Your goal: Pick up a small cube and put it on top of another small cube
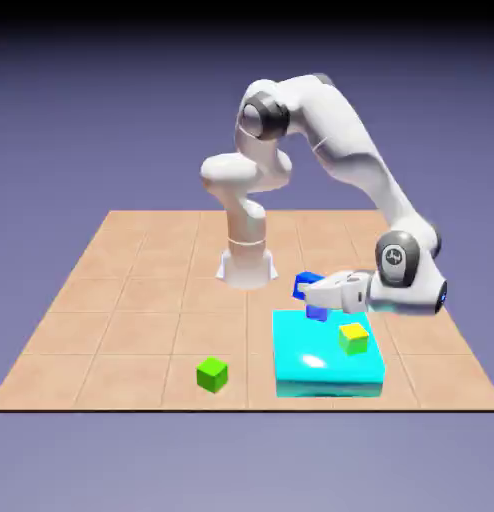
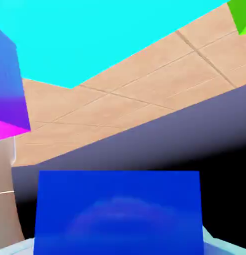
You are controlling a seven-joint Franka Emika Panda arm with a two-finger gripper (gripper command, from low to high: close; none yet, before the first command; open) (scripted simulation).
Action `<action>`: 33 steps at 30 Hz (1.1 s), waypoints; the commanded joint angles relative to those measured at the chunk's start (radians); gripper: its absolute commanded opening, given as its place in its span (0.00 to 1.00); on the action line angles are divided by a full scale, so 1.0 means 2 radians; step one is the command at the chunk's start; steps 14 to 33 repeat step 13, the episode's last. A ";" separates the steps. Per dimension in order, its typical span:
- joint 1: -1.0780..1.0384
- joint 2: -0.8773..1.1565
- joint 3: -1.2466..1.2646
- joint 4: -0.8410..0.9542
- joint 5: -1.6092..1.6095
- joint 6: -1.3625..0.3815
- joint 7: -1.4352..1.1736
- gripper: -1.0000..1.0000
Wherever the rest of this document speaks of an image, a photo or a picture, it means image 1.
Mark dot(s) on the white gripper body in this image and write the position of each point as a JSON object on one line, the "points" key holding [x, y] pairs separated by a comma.
{"points": [[325, 291]]}

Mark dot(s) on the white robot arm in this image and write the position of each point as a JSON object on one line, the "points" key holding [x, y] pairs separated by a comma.
{"points": [[343, 132]]}

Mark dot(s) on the small yellow cube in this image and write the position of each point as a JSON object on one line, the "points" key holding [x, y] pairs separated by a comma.
{"points": [[353, 338]]}

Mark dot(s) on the large cyan box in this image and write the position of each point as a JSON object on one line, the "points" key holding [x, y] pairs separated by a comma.
{"points": [[311, 352]]}

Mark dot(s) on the small blue cube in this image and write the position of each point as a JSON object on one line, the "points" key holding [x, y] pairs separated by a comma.
{"points": [[304, 280]]}

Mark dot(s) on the small green cube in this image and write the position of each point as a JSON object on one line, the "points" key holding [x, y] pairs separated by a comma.
{"points": [[212, 374]]}

